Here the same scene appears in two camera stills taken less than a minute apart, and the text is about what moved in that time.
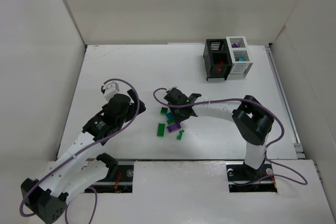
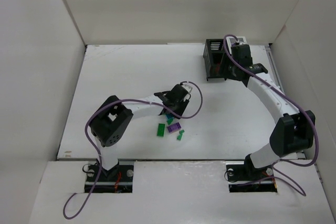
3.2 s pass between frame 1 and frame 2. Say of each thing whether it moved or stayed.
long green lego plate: stayed
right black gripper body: moved
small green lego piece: stayed
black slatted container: stayed
